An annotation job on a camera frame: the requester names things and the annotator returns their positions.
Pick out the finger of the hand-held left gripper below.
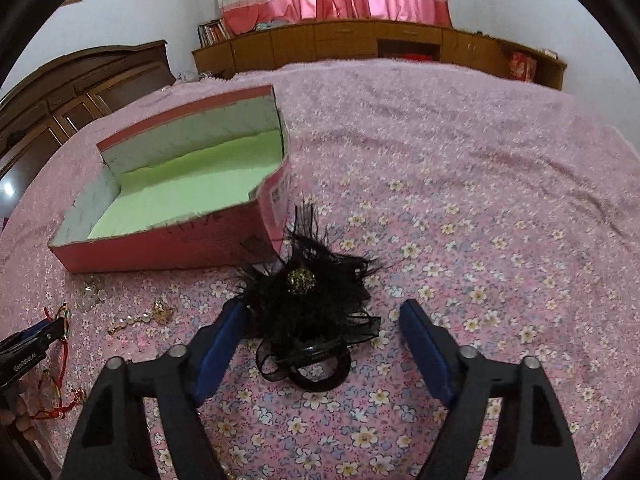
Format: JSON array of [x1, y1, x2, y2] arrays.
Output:
[[0, 317, 70, 357]]

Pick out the pink cardboard box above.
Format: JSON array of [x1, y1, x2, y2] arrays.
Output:
[[47, 84, 293, 273]]

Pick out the long wooden cabinet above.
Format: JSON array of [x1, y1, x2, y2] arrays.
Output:
[[192, 20, 568, 92]]

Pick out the person's left hand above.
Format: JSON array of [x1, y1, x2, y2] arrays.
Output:
[[0, 399, 34, 444]]

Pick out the black feather hair accessory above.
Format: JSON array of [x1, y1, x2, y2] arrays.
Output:
[[235, 200, 396, 393]]

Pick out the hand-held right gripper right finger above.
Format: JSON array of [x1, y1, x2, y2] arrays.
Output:
[[399, 299, 583, 480]]

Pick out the row of books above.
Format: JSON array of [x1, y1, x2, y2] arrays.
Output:
[[197, 19, 232, 47]]

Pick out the red string bangle bracelets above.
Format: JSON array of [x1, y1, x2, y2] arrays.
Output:
[[30, 305, 88, 421]]

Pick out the red gift box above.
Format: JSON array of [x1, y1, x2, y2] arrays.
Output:
[[509, 52, 538, 82]]

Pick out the brown wooden headboard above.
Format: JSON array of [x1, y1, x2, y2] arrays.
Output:
[[0, 40, 176, 181]]

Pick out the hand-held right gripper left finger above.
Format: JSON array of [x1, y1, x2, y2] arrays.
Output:
[[62, 300, 251, 480]]

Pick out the clear bead bracelet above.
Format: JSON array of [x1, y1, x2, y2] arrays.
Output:
[[75, 280, 108, 311]]

